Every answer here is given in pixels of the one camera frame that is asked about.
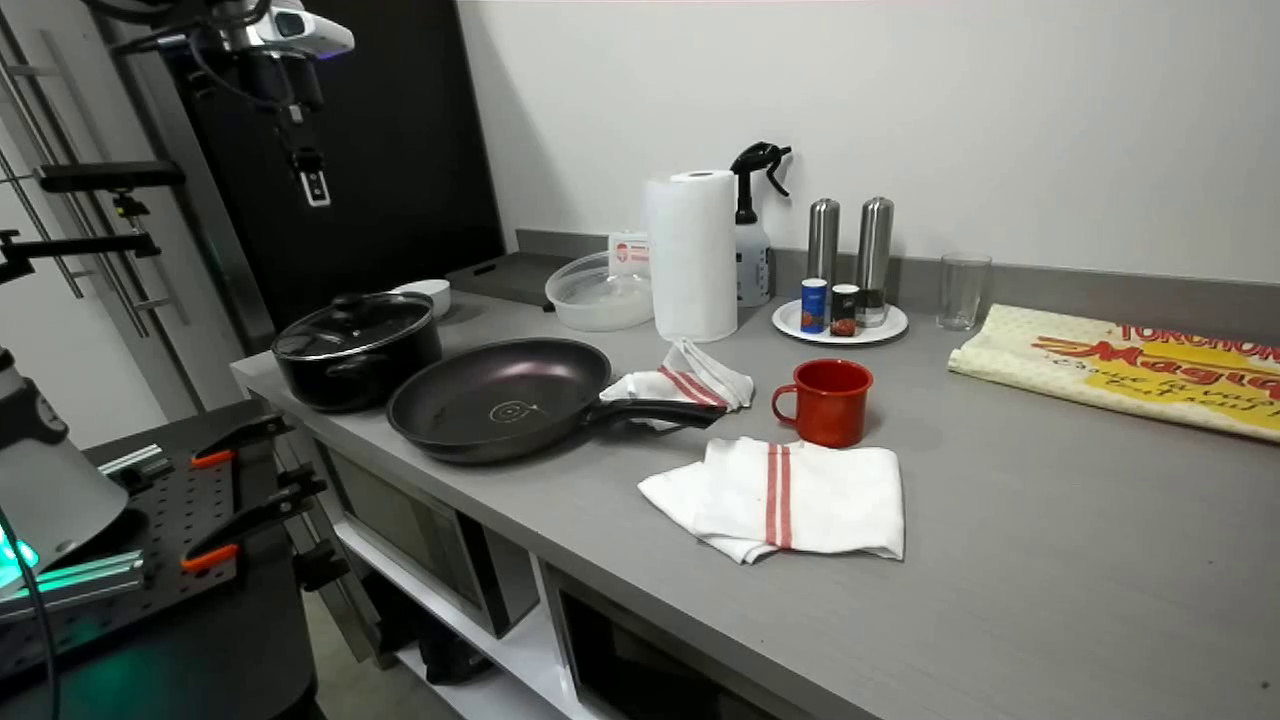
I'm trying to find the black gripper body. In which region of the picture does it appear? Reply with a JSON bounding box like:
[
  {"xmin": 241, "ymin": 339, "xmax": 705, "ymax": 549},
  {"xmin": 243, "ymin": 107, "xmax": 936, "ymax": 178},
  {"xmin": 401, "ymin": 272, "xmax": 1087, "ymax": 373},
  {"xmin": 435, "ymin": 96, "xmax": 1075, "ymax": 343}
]
[{"xmin": 249, "ymin": 56, "xmax": 334, "ymax": 209}]

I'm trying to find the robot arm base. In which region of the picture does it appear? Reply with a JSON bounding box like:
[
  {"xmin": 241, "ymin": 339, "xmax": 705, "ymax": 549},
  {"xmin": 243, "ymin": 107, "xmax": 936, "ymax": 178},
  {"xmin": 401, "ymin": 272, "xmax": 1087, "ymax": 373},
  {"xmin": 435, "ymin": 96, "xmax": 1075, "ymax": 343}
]
[{"xmin": 0, "ymin": 350, "xmax": 130, "ymax": 571}]

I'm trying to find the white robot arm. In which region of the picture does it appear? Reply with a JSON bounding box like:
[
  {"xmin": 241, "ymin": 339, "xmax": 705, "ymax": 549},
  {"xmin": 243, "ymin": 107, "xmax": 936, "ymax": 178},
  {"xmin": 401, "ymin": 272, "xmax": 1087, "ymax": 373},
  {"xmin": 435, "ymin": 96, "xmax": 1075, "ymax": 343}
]
[{"xmin": 156, "ymin": 0, "xmax": 356, "ymax": 209}]

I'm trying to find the black cooking pot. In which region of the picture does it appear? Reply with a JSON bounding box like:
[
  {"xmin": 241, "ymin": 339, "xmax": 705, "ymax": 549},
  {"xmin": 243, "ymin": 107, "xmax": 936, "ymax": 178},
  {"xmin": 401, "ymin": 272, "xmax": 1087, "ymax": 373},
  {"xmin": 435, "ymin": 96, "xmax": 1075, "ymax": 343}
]
[{"xmin": 271, "ymin": 322, "xmax": 443, "ymax": 411}]

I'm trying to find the clear drinking glass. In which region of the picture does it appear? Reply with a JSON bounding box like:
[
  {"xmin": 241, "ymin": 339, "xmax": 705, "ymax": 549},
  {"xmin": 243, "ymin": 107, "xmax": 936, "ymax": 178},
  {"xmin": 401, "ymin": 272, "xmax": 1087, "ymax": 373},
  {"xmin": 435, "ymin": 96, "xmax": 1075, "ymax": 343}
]
[{"xmin": 939, "ymin": 255, "xmax": 990, "ymax": 334}]

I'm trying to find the small white bowl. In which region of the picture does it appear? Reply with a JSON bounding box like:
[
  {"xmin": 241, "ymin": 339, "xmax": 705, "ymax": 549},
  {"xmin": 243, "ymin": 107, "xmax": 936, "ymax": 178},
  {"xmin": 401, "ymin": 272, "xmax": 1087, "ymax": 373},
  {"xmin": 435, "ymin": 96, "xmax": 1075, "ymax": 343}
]
[{"xmin": 394, "ymin": 282, "xmax": 454, "ymax": 322}]

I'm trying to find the upper orange-tipped black clamp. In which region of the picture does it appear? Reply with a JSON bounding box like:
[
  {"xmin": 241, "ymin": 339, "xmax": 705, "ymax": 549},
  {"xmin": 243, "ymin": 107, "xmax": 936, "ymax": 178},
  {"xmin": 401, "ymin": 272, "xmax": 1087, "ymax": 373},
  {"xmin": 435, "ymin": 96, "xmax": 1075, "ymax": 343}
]
[{"xmin": 193, "ymin": 411, "xmax": 290, "ymax": 468}]

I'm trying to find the orange-tipped black clamp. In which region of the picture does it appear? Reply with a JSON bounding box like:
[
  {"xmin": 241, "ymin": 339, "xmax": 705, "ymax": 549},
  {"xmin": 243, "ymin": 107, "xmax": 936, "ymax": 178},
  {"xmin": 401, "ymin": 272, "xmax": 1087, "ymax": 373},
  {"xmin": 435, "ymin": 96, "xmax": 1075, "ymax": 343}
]
[
  {"xmin": 193, "ymin": 411, "xmax": 290, "ymax": 468},
  {"xmin": 181, "ymin": 464, "xmax": 326, "ymax": 577}
]

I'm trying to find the dark frying pan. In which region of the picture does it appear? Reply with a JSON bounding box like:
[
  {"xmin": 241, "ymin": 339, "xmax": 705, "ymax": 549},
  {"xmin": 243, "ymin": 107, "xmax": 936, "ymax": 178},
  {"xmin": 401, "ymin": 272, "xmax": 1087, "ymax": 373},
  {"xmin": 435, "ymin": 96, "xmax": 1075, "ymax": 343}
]
[{"xmin": 387, "ymin": 339, "xmax": 721, "ymax": 464}]

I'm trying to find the white paper towel roll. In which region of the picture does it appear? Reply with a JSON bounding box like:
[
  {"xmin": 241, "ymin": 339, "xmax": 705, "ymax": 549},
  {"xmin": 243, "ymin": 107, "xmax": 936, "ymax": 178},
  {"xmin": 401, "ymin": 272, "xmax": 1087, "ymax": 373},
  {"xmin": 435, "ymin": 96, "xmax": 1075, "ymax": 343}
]
[{"xmin": 645, "ymin": 167, "xmax": 737, "ymax": 339}]

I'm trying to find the lower orange-tipped black clamp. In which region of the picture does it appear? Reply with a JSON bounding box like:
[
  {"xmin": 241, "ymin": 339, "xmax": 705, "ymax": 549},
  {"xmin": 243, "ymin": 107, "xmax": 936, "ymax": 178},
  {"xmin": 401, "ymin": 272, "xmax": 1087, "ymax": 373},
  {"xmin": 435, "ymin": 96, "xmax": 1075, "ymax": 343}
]
[{"xmin": 181, "ymin": 464, "xmax": 326, "ymax": 577}]

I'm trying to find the crumpled white red-striped towel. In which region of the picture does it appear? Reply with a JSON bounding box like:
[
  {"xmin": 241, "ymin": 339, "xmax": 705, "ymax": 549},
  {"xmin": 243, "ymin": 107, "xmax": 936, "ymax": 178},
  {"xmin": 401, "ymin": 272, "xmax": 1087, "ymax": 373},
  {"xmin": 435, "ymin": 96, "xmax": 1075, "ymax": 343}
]
[{"xmin": 603, "ymin": 339, "xmax": 756, "ymax": 411}]

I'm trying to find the black-top spray bottle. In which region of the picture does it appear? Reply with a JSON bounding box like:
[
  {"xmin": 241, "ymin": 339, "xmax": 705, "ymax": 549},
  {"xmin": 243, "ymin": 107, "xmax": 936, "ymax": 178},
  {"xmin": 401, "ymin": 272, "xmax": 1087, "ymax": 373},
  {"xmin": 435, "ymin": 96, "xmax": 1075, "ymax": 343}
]
[{"xmin": 734, "ymin": 139, "xmax": 793, "ymax": 307}]

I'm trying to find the microwave under counter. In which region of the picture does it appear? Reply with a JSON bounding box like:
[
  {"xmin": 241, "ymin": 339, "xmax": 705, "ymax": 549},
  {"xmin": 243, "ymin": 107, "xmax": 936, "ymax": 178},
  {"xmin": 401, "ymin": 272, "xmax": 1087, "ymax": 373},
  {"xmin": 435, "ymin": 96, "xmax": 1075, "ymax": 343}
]
[{"xmin": 326, "ymin": 452, "xmax": 540, "ymax": 638}]

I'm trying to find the black perforated mounting table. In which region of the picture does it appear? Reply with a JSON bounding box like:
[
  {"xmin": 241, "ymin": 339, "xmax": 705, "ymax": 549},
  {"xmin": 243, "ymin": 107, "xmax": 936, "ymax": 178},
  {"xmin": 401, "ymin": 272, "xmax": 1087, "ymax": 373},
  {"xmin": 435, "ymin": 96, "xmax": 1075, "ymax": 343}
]
[{"xmin": 0, "ymin": 400, "xmax": 322, "ymax": 720}]

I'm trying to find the white round plate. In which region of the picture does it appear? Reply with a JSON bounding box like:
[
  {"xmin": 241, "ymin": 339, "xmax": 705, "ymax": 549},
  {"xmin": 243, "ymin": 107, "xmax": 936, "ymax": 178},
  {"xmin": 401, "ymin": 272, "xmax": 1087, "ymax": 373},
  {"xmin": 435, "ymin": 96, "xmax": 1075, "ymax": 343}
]
[{"xmin": 771, "ymin": 299, "xmax": 910, "ymax": 350}]

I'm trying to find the left steel grinder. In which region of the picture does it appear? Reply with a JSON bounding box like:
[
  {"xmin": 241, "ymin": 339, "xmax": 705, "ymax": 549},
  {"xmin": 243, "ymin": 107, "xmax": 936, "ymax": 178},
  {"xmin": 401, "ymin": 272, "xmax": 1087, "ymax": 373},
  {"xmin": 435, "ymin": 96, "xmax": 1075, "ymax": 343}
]
[{"xmin": 807, "ymin": 196, "xmax": 840, "ymax": 284}]

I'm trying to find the steel grinder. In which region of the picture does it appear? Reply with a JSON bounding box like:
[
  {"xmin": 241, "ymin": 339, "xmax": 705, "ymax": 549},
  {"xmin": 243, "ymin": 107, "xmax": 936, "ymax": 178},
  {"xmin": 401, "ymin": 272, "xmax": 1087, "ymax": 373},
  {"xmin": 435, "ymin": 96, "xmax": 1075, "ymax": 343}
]
[
  {"xmin": 807, "ymin": 196, "xmax": 840, "ymax": 284},
  {"xmin": 860, "ymin": 196, "xmax": 894, "ymax": 329}
]

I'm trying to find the blue spice jar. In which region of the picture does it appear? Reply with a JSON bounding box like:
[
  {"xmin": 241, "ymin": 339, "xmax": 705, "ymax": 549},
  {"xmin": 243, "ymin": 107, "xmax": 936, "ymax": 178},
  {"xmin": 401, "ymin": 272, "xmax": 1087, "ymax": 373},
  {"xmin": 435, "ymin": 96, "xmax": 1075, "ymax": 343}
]
[{"xmin": 802, "ymin": 275, "xmax": 830, "ymax": 337}]

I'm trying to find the dark spice jar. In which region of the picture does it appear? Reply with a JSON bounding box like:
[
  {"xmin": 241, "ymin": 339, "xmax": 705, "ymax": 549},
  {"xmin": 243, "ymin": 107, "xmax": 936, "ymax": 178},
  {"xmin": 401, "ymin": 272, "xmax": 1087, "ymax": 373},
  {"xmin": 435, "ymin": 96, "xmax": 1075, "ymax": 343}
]
[{"xmin": 830, "ymin": 284, "xmax": 860, "ymax": 337}]

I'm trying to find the folded white red-striped towel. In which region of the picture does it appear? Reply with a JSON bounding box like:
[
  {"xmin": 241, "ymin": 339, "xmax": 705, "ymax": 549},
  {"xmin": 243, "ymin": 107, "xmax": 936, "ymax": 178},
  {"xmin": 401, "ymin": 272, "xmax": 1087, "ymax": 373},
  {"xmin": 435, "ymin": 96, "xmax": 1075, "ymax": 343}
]
[{"xmin": 639, "ymin": 436, "xmax": 906, "ymax": 565}]

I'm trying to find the red enamel mug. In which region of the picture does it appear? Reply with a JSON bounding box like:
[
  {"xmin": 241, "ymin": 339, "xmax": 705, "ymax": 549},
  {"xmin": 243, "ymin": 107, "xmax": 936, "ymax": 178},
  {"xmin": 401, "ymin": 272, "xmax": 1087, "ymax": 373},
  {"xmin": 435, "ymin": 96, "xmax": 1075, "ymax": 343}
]
[{"xmin": 771, "ymin": 362, "xmax": 871, "ymax": 450}]

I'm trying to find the right steel grinder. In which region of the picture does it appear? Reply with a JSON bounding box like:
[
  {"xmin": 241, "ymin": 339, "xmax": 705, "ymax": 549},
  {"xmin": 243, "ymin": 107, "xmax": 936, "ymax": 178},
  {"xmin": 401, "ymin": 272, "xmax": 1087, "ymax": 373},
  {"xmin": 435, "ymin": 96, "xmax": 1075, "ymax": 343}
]
[{"xmin": 860, "ymin": 196, "xmax": 894, "ymax": 329}]

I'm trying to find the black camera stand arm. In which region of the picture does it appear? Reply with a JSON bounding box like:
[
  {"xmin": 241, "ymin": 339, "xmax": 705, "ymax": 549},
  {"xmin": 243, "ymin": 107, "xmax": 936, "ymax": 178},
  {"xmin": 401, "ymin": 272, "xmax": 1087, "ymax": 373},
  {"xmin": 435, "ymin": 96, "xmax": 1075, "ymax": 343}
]
[{"xmin": 0, "ymin": 158, "xmax": 188, "ymax": 290}]

